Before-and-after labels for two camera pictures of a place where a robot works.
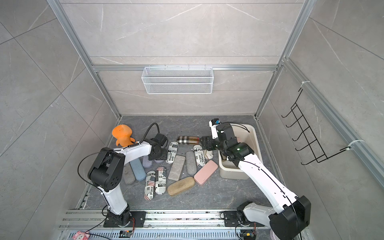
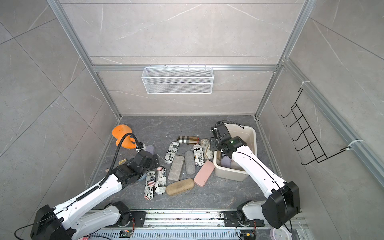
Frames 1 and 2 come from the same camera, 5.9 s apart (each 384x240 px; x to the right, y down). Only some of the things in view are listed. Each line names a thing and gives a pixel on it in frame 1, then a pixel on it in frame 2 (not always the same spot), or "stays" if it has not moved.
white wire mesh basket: x=178 y=80 stays
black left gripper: x=164 y=157 to x=154 y=165
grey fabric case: x=191 y=162 stays
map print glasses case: x=209 y=154 stays
